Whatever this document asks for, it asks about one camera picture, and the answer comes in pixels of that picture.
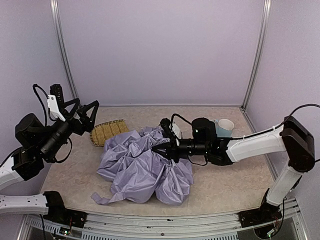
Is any lilac umbrella with black lining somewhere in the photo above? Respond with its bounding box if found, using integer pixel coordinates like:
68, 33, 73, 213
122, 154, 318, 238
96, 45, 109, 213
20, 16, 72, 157
91, 126, 194, 206

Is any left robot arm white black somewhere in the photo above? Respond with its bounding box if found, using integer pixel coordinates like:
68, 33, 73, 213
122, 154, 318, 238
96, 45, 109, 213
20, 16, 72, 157
0, 94, 100, 217

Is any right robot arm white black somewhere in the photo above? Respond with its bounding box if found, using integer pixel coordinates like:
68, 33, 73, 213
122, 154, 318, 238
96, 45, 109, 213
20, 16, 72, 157
152, 115, 316, 212

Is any woven bamboo tray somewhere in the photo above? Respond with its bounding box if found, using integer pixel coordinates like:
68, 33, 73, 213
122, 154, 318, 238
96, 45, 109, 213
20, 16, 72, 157
89, 119, 129, 147

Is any light blue plastic jug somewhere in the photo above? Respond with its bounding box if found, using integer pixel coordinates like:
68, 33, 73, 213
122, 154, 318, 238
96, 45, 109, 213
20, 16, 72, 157
214, 118, 235, 138

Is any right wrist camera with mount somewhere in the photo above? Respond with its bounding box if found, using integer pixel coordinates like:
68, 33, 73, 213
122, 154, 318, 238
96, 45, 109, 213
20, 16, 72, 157
159, 118, 182, 140

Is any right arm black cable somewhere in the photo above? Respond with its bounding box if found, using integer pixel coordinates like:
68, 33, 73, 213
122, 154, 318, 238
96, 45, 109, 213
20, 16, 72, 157
169, 113, 195, 128

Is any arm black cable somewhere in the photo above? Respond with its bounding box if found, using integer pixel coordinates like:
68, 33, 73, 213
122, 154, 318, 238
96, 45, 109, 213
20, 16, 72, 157
32, 83, 50, 126
169, 113, 195, 128

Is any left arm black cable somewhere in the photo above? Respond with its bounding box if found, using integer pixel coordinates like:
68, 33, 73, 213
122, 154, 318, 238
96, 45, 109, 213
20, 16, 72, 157
32, 83, 50, 126

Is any aluminium front rail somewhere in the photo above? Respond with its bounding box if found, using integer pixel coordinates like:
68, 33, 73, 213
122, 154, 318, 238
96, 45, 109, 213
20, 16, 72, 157
17, 198, 310, 240

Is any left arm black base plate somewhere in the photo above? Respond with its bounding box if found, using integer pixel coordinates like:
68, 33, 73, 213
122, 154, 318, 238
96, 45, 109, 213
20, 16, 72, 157
43, 207, 88, 228

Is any aluminium corner post left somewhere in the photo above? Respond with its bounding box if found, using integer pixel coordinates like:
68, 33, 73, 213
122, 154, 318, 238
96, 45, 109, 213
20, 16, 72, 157
49, 0, 79, 98

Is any aluminium corner post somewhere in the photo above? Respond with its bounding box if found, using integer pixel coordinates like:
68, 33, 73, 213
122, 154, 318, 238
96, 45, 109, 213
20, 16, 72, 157
49, 0, 79, 98
241, 0, 272, 112

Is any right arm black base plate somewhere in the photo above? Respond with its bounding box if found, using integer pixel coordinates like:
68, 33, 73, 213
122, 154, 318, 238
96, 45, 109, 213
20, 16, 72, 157
238, 207, 282, 228

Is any aluminium corner post right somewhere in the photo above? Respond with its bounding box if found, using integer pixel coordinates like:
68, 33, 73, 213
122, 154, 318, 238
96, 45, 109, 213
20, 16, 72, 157
241, 0, 272, 112

